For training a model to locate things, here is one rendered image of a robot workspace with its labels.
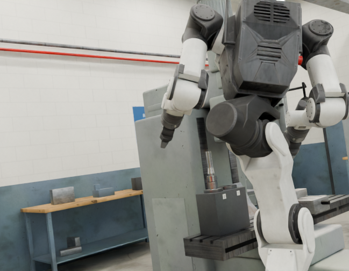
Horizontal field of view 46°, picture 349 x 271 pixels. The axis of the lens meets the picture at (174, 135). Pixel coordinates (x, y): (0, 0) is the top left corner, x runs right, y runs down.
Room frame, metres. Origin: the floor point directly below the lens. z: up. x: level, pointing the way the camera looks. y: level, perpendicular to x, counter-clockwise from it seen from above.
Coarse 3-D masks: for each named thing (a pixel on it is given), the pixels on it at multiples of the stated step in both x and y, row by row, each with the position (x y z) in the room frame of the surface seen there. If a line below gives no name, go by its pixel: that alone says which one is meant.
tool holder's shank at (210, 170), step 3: (207, 153) 1.88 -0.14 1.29; (210, 153) 1.88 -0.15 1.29; (207, 156) 1.88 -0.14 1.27; (210, 156) 1.88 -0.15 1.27; (207, 159) 1.88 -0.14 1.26; (210, 159) 1.88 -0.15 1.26; (207, 162) 1.88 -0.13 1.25; (210, 162) 1.88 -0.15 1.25; (210, 165) 1.88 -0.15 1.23; (210, 168) 1.88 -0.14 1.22; (210, 171) 1.87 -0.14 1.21; (213, 171) 1.88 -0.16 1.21; (210, 174) 1.88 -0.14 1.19; (213, 174) 1.88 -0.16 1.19
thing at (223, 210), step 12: (204, 192) 1.87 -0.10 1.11; (216, 192) 1.83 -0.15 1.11; (228, 192) 1.86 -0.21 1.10; (240, 192) 1.92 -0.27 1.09; (204, 204) 1.85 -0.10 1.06; (216, 204) 1.80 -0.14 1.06; (228, 204) 1.86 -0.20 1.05; (240, 204) 1.92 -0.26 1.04; (204, 216) 1.86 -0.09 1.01; (216, 216) 1.81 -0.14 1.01; (228, 216) 1.85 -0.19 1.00; (240, 216) 1.91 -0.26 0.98; (204, 228) 1.87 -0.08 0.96; (216, 228) 1.81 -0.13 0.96; (228, 228) 1.84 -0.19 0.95; (240, 228) 1.90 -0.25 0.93
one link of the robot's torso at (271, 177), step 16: (272, 128) 1.33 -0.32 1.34; (272, 144) 1.34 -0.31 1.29; (240, 160) 1.47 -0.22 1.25; (256, 160) 1.49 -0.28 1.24; (272, 160) 1.44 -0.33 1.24; (288, 160) 1.43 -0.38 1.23; (256, 176) 1.45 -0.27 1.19; (272, 176) 1.42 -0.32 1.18; (288, 176) 1.47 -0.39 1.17; (256, 192) 1.47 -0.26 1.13; (272, 192) 1.44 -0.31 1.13; (288, 192) 1.46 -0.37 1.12; (272, 208) 1.46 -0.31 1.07; (288, 208) 1.44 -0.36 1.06; (272, 224) 1.46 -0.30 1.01; (288, 224) 1.43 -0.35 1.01; (272, 240) 1.49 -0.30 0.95; (288, 240) 1.45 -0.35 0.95
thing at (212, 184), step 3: (216, 177) 1.88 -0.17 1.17; (207, 180) 1.88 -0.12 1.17; (210, 180) 1.87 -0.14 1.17; (213, 180) 1.86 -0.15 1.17; (216, 180) 1.87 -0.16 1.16; (210, 183) 1.87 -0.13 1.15; (213, 183) 1.86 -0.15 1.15; (216, 183) 1.87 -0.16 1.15; (210, 186) 1.87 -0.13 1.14; (213, 186) 1.86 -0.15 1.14; (216, 186) 1.87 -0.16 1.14; (210, 189) 1.87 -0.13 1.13
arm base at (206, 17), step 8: (192, 8) 1.42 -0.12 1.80; (200, 8) 1.42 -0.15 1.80; (208, 8) 1.43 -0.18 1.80; (192, 16) 1.40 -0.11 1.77; (200, 16) 1.40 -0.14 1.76; (208, 16) 1.41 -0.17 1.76; (216, 16) 1.43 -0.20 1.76; (200, 24) 1.40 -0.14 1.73; (208, 24) 1.40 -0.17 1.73; (216, 24) 1.42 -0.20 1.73; (208, 32) 1.40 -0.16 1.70; (216, 32) 1.45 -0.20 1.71; (208, 40) 1.44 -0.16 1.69; (208, 48) 1.50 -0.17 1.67
